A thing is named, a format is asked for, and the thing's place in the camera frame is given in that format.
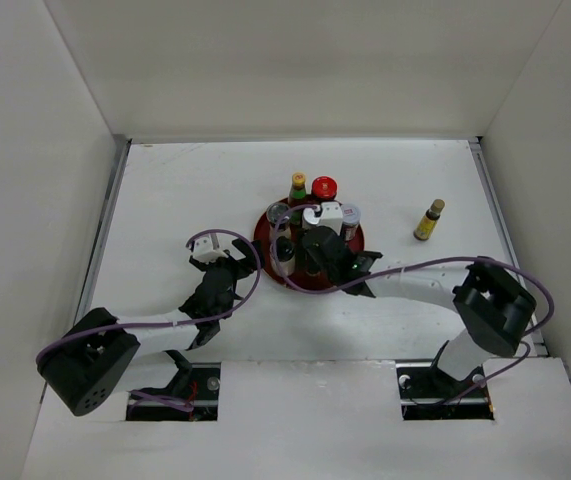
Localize small dark pepper bottle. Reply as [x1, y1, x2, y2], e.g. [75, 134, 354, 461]
[305, 253, 321, 277]

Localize white tall canister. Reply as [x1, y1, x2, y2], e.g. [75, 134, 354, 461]
[302, 205, 322, 230]

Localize glass shaker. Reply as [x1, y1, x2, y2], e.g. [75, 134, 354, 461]
[270, 237, 296, 278]
[266, 202, 291, 241]

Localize grey lid spice jar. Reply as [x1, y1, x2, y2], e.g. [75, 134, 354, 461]
[340, 203, 361, 242]

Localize green label sauce bottle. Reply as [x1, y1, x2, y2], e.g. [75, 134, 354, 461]
[287, 172, 307, 235]

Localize red lid sauce jar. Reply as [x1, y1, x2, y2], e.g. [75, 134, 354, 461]
[310, 176, 338, 204]

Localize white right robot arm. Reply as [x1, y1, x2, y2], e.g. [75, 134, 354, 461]
[300, 226, 536, 396]

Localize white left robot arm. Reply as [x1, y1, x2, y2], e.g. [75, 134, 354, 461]
[36, 231, 265, 416]

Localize red round tray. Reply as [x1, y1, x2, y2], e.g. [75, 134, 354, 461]
[254, 204, 377, 292]

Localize yellow label oil bottle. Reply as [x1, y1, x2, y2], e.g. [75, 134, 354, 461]
[413, 199, 445, 241]

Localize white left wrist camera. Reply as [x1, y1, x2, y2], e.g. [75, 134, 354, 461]
[188, 234, 226, 264]

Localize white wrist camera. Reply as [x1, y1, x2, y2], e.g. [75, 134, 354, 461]
[309, 202, 343, 234]
[188, 234, 226, 264]

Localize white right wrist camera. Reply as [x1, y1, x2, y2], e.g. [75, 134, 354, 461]
[309, 202, 343, 234]

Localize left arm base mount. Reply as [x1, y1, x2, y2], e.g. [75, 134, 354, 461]
[125, 350, 222, 422]

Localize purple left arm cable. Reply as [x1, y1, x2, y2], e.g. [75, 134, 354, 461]
[34, 228, 262, 414]

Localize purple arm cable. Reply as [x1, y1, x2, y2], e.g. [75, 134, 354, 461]
[34, 228, 262, 414]
[269, 202, 557, 406]

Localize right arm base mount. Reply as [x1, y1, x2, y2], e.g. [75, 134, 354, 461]
[396, 362, 494, 421]

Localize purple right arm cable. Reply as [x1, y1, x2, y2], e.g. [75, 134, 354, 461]
[269, 202, 557, 406]

